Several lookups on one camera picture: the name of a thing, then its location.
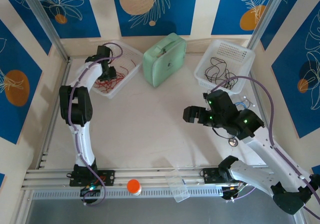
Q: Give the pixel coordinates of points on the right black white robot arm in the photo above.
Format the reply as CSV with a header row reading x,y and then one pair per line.
x,y
255,176

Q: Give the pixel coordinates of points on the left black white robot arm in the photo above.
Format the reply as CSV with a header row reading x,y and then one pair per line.
x,y
82,143

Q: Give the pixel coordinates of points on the blue stethoscope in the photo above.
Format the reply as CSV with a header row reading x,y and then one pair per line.
x,y
233,142

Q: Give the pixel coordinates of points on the mint green zip case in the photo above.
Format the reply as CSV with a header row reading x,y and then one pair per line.
x,y
162,66

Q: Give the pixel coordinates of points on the clear plastic box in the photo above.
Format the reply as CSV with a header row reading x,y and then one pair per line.
x,y
178,189

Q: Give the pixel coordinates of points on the small black circuit board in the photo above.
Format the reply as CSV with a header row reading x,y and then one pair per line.
x,y
231,191
91,190

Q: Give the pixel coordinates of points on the orange lid jar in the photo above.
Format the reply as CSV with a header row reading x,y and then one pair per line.
x,y
133,186

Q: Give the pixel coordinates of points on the aluminium side rail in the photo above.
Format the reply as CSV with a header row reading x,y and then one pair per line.
x,y
64,71
257,96

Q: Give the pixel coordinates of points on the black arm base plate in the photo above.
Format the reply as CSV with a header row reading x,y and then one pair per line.
x,y
210,175
107,177

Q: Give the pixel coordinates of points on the aluminium front rail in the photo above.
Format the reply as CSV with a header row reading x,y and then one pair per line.
x,y
155,174

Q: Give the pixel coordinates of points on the aluminium frame post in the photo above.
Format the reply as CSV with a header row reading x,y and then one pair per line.
x,y
42,16
265,16

